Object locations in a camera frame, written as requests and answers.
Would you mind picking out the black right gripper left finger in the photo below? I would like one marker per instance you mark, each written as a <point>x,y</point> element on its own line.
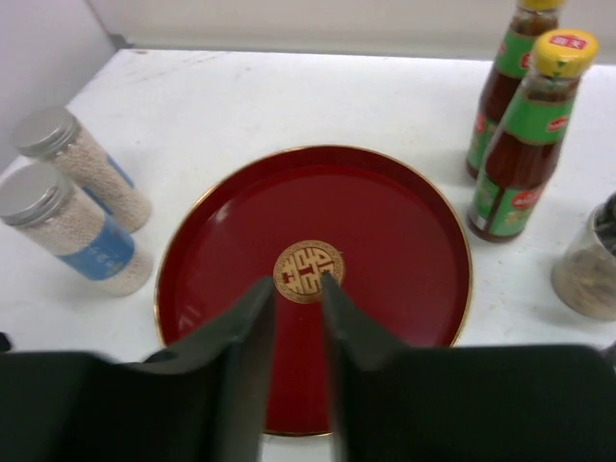
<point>203,398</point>

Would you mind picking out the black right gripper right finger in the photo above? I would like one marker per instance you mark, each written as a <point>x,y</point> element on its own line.
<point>394,402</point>

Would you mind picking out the green-label sauce bottle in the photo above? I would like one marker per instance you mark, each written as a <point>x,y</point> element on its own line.
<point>523,154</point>
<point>531,19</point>

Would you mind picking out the round red tray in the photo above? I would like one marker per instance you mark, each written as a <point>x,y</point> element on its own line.
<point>382,230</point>

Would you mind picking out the clear grinder jar black top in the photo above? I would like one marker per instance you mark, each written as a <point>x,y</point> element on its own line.
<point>584,277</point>

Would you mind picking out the far silver-lid salt jar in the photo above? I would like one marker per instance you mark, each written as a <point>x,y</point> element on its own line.
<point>56,136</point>

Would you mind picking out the silver-lid salt jar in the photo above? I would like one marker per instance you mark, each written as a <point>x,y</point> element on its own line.
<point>43,204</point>
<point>56,136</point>

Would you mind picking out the near silver-lid salt jar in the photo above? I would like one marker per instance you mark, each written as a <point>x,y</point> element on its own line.
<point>43,204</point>

